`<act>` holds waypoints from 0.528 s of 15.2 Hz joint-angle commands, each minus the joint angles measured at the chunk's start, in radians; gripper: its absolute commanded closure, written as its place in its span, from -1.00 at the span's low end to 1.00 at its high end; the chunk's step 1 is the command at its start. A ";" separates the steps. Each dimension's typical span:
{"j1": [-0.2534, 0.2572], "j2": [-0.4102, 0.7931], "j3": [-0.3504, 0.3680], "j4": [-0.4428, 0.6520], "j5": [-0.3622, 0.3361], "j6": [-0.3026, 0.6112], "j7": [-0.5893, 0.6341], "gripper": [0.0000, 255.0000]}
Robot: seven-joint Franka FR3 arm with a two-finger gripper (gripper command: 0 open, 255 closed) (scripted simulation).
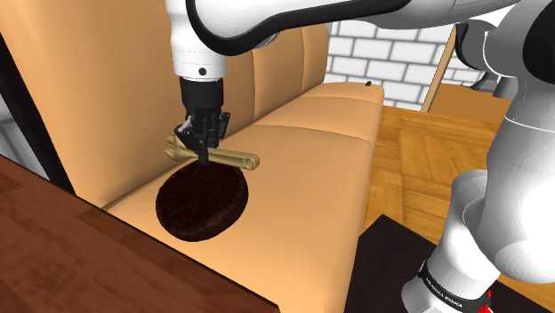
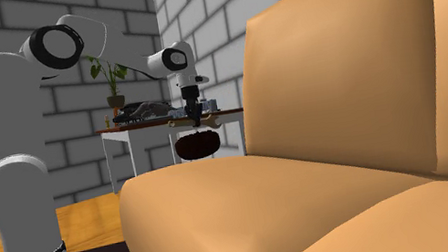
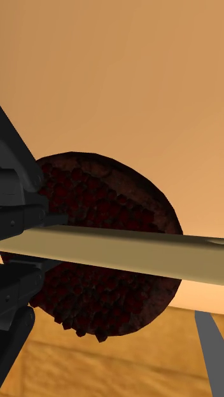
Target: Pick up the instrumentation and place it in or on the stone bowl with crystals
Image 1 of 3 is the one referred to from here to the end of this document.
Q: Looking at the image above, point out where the tan sofa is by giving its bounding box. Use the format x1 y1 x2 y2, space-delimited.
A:
0 0 386 313

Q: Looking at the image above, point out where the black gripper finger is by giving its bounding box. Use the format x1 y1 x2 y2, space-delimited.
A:
209 110 231 149
173 116 210 166

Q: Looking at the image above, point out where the dark brown round bowl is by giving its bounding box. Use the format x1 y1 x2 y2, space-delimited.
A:
155 160 251 243

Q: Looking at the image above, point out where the brass wrench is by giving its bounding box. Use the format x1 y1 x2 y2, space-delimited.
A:
165 134 261 171

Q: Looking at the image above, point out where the tan wooden cabinet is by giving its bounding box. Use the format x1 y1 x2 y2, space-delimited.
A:
420 25 513 127

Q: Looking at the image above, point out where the brown wooden table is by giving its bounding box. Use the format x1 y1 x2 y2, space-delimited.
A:
0 154 281 313

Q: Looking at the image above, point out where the black robot stand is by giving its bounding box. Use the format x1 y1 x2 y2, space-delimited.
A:
342 213 552 313

